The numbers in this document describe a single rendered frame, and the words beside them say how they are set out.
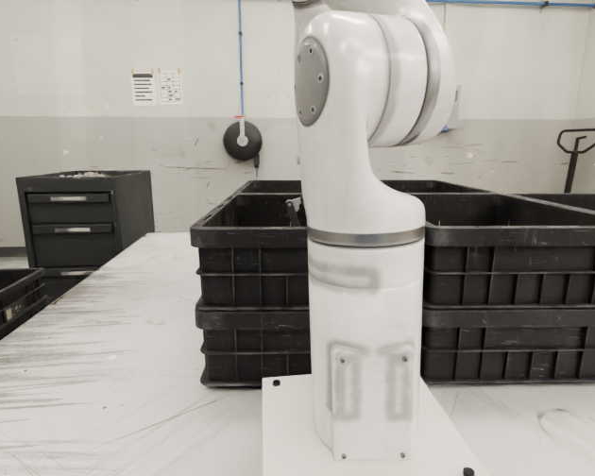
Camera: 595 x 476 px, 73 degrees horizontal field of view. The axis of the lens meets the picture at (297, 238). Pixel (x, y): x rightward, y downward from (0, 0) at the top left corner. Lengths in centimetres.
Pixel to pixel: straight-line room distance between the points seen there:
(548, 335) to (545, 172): 437
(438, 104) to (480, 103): 427
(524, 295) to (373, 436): 34
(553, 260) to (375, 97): 41
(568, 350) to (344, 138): 49
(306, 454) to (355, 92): 28
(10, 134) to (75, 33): 110
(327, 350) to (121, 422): 33
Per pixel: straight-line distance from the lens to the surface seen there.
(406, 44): 29
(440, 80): 30
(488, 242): 56
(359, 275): 29
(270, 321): 53
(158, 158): 413
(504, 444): 56
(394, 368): 32
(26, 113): 455
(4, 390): 72
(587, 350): 69
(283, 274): 51
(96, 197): 212
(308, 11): 65
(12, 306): 161
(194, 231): 51
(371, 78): 27
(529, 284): 61
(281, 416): 41
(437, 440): 39
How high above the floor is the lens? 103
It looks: 13 degrees down
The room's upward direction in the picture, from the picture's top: straight up
